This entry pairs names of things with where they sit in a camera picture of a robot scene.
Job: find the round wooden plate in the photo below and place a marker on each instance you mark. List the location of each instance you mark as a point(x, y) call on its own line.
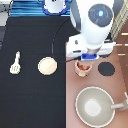
point(47, 66)

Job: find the small terracotta pot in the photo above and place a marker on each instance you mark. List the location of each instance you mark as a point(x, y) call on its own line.
point(82, 69)

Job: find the pink stove board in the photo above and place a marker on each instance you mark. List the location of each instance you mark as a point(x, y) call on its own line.
point(114, 85)

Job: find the wooden slatted furniture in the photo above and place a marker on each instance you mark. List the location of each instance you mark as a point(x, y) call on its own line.
point(120, 19)

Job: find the blue striped cloth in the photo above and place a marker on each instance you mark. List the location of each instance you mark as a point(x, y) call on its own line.
point(35, 8)

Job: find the large grey pan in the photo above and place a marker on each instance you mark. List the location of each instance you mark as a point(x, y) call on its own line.
point(96, 108)

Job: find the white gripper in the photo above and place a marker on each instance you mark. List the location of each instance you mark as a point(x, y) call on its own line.
point(77, 50)

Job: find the wooden spatula tool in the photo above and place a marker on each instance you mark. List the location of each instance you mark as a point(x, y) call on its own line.
point(15, 67)

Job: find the black burner front right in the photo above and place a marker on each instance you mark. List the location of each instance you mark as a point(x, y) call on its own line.
point(106, 69)

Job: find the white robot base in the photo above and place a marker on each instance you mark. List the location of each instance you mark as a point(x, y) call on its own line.
point(54, 7)

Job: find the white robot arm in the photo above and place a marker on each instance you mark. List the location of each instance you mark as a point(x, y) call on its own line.
point(93, 20)

